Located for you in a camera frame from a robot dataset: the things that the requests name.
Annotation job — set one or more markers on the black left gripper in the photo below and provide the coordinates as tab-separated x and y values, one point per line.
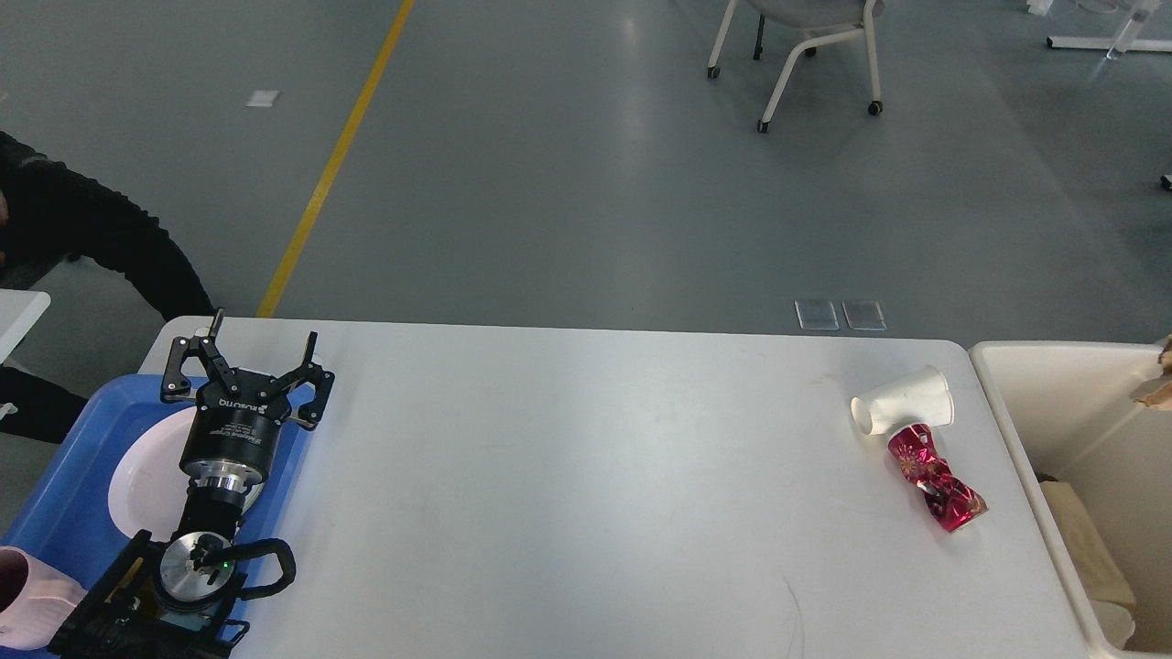
233	430

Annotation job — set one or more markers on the pink plate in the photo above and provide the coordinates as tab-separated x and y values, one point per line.
148	490

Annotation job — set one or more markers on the crushed red can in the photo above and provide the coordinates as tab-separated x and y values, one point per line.
950	502

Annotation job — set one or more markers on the brown paper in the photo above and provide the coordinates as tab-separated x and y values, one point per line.
1156	393

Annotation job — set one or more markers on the white paper cup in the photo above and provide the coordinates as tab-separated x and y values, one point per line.
923	397
1115	619

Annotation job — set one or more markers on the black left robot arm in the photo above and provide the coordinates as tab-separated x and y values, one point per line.
173	596

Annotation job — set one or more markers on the white side table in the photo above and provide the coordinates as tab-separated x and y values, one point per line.
20	311

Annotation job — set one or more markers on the seated person in black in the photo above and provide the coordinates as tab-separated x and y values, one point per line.
51	211

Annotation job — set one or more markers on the pink mug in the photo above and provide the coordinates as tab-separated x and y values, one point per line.
35	600

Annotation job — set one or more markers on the metal floor plate left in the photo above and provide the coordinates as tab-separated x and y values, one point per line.
818	315

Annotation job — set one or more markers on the metal floor plate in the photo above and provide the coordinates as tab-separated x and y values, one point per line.
864	315
818	315

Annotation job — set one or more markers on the metal floor plate right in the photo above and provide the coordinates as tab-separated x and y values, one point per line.
864	315

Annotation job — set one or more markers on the white paper cup lying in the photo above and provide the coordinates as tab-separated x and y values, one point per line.
923	397

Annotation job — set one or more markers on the white rolling chair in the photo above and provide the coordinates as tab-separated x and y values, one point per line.
822	23

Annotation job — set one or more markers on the beige plastic bin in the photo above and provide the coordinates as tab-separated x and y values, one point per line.
1069	410

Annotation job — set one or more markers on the white floor stand base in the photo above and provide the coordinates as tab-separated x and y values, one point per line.
1113	29

